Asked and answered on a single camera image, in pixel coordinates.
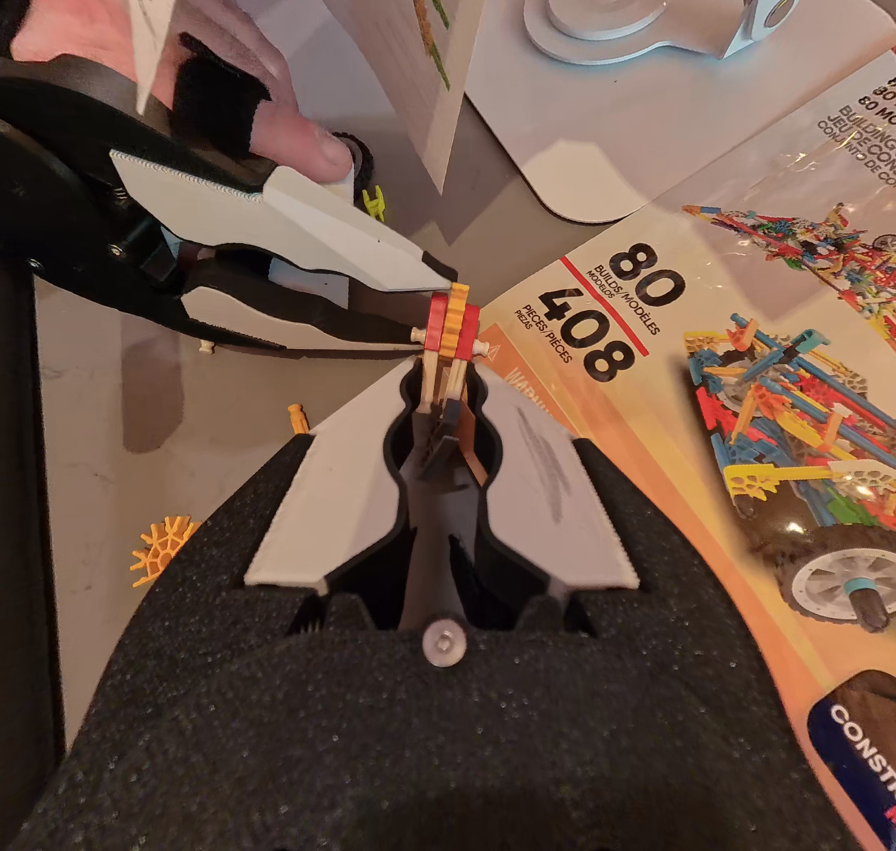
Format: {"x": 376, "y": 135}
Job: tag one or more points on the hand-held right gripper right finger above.
{"x": 560, "y": 515}

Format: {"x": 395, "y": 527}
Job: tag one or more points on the white rod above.
{"x": 427, "y": 382}

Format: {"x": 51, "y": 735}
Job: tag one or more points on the colourful toy packaging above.
{"x": 665, "y": 445}

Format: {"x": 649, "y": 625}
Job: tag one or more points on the person's left hand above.
{"x": 224, "y": 32}

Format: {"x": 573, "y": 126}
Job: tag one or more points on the small yellow clip connector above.
{"x": 374, "y": 203}

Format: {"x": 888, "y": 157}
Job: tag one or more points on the red connector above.
{"x": 436, "y": 322}

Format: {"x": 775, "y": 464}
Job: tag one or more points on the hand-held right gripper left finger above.
{"x": 329, "y": 508}

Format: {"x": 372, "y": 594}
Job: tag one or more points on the building instruction sheet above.
{"x": 406, "y": 60}

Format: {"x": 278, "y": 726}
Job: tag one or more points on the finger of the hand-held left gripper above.
{"x": 266, "y": 319}
{"x": 315, "y": 235}

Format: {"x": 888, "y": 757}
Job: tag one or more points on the connector assembly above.
{"x": 467, "y": 329}

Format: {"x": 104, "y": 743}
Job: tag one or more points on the small black wheel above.
{"x": 362, "y": 158}

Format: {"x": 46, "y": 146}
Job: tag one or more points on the white book stand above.
{"x": 630, "y": 109}

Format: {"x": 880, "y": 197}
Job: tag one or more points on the black perforated board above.
{"x": 21, "y": 515}

